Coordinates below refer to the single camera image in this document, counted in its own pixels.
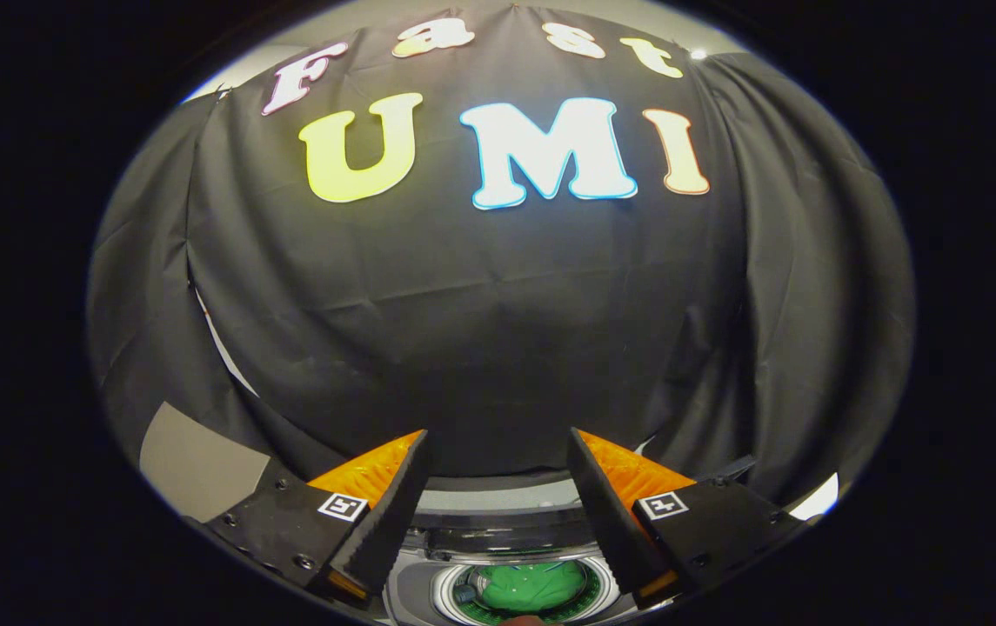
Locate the black backdrop cloth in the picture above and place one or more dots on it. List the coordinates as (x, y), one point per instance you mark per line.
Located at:
(480, 348)

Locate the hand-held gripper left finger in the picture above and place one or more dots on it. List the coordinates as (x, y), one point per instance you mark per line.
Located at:
(393, 513)

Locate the grey and black cabinet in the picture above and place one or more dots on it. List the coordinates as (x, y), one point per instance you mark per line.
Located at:
(202, 461)

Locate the grey washing machine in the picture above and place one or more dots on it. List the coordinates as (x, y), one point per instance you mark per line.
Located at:
(419, 591)

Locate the green polo shirt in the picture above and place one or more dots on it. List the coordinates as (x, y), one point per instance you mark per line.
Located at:
(537, 584)

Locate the white board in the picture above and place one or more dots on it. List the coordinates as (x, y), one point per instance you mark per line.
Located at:
(818, 497)

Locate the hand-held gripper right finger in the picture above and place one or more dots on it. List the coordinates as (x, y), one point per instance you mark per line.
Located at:
(606, 513)

